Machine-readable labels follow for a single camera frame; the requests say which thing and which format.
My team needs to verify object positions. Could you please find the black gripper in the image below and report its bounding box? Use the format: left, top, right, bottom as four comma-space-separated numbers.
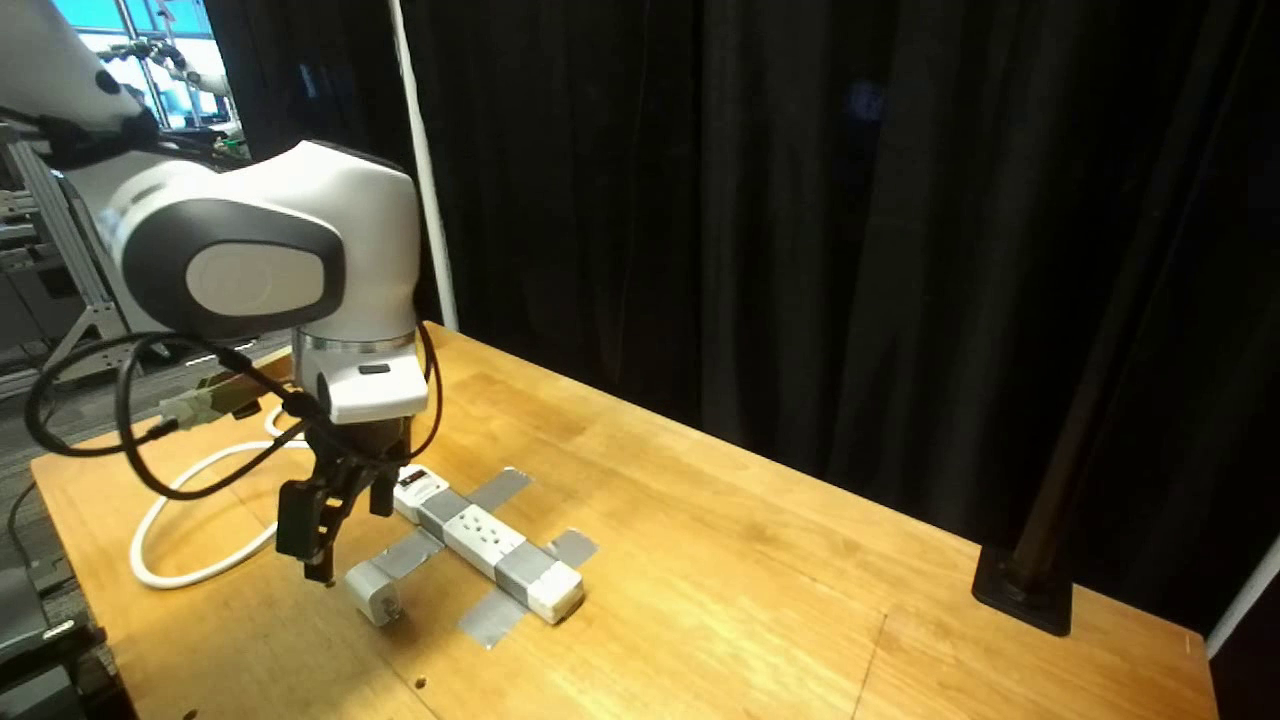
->
272, 412, 409, 591

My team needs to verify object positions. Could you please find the white charger head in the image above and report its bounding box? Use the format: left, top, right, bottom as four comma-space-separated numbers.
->
340, 556, 409, 627

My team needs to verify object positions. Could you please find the white power strip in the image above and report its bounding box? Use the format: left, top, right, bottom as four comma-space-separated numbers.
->
388, 466, 592, 627
369, 466, 537, 585

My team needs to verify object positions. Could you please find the white stand pole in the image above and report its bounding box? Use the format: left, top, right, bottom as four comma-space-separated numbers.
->
1205, 536, 1280, 663
384, 0, 464, 337

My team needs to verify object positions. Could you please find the black curtain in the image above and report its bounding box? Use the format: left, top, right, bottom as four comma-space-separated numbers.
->
205, 0, 1280, 636

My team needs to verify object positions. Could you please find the black stand base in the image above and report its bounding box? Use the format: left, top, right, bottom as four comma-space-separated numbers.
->
970, 536, 1079, 642

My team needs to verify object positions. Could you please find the white power strip cable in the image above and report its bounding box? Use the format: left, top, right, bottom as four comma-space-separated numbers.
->
125, 400, 320, 597

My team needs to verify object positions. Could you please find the grey duct tape strip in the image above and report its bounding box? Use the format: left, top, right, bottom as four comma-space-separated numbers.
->
458, 527, 603, 658

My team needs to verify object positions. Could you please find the grey metal frame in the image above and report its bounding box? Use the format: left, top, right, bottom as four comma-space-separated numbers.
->
0, 111, 152, 394

